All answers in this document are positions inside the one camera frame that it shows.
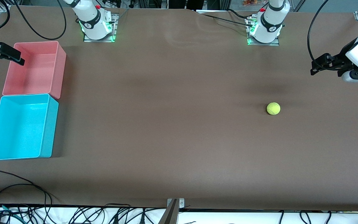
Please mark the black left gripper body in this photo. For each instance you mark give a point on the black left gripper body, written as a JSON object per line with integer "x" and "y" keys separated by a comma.
{"x": 340, "y": 59}

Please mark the yellow tennis ball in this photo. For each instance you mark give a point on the yellow tennis ball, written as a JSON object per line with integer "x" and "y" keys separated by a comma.
{"x": 273, "y": 108}

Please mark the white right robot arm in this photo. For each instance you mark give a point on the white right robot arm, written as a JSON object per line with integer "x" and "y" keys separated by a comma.
{"x": 90, "y": 21}

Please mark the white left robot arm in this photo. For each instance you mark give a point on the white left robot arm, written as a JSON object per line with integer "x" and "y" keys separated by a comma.
{"x": 270, "y": 25}

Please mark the pink plastic bin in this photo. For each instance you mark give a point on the pink plastic bin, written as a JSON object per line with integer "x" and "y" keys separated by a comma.
{"x": 39, "y": 74}

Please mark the blue plastic bin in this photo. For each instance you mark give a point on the blue plastic bin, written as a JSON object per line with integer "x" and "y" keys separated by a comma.
{"x": 17, "y": 127}

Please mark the small orange object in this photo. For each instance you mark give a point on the small orange object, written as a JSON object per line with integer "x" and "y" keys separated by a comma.
{"x": 250, "y": 2}

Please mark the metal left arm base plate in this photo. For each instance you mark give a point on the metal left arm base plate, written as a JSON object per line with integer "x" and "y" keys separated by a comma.
{"x": 264, "y": 44}

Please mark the metal mounting bracket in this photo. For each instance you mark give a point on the metal mounting bracket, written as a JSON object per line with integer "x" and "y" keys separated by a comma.
{"x": 182, "y": 202}

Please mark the grey camera pole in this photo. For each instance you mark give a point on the grey camera pole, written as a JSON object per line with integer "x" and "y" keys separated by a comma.
{"x": 170, "y": 216}

